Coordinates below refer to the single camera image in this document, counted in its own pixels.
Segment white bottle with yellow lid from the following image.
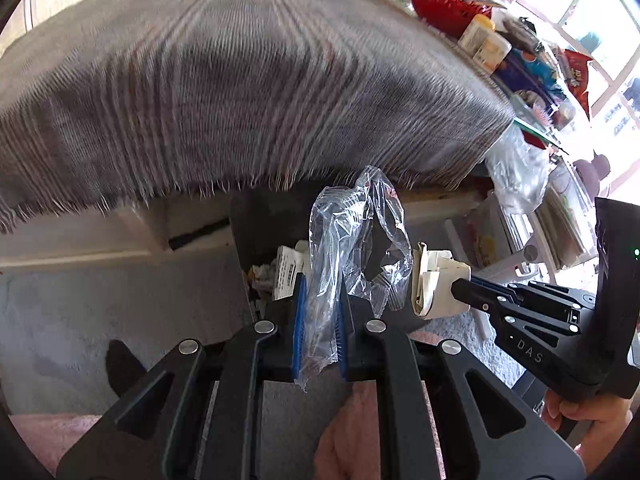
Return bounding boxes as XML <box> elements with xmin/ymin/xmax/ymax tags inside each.
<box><xmin>457</xmin><ymin>14</ymin><xmax>496</xmax><ymax>54</ymax></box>

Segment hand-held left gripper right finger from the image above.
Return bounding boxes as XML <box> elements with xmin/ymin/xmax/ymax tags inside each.
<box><xmin>337</xmin><ymin>292</ymin><xmax>586</xmax><ymax>480</ymax></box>

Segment black trash bin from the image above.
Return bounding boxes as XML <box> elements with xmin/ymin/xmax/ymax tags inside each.
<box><xmin>227</xmin><ymin>190</ymin><xmax>417</xmax><ymax>333</ymax></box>

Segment person's pink fleece pants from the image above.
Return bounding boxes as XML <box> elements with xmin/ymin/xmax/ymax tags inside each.
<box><xmin>10</xmin><ymin>327</ymin><xmax>451</xmax><ymax>480</ymax></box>

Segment red openwork basket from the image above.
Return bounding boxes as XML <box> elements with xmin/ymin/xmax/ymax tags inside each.
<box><xmin>411</xmin><ymin>0</ymin><xmax>494</xmax><ymax>39</ymax></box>

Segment red snack bag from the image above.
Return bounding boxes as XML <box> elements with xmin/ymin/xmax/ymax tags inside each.
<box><xmin>562</xmin><ymin>49</ymin><xmax>594</xmax><ymax>107</ymax></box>

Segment white barcode box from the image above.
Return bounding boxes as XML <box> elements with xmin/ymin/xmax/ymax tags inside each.
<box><xmin>274</xmin><ymin>245</ymin><xmax>307</xmax><ymax>302</ymax></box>

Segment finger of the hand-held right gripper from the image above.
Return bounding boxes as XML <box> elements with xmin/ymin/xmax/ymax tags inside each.
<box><xmin>449</xmin><ymin>278</ymin><xmax>584</xmax><ymax>337</ymax></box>
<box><xmin>469</xmin><ymin>275</ymin><xmax>597</xmax><ymax>309</ymax></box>

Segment person's right hand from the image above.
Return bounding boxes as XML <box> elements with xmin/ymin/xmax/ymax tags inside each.
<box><xmin>542</xmin><ymin>390</ymin><xmax>637</xmax><ymax>454</ymax></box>

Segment white paper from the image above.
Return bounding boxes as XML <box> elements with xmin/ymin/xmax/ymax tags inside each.
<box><xmin>410</xmin><ymin>242</ymin><xmax>474</xmax><ymax>321</ymax></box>

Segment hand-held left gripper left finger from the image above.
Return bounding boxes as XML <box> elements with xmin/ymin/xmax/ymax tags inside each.
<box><xmin>56</xmin><ymin>272</ymin><xmax>309</xmax><ymax>480</ymax></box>

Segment grey plaid tablecloth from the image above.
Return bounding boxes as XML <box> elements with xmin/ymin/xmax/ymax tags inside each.
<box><xmin>0</xmin><ymin>0</ymin><xmax>517</xmax><ymax>235</ymax></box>

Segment clear plastic wrapper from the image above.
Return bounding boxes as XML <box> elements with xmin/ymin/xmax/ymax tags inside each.
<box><xmin>295</xmin><ymin>165</ymin><xmax>414</xmax><ymax>394</ymax></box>

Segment grey crumpled paper scrap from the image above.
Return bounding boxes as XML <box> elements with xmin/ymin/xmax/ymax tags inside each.
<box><xmin>244</xmin><ymin>265</ymin><xmax>279</xmax><ymax>311</ymax></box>

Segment clear hanging plastic bag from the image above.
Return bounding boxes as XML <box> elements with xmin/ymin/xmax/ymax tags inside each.
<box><xmin>485</xmin><ymin>122</ymin><xmax>552</xmax><ymax>217</ymax></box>

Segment blue round cookie tin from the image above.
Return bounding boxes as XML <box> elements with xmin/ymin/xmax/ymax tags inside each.
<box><xmin>492</xmin><ymin>50</ymin><xmax>567</xmax><ymax>107</ymax></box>

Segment white magazine shelf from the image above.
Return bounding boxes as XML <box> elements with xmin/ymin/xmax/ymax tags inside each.
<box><xmin>445</xmin><ymin>160</ymin><xmax>602</xmax><ymax>287</ymax></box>

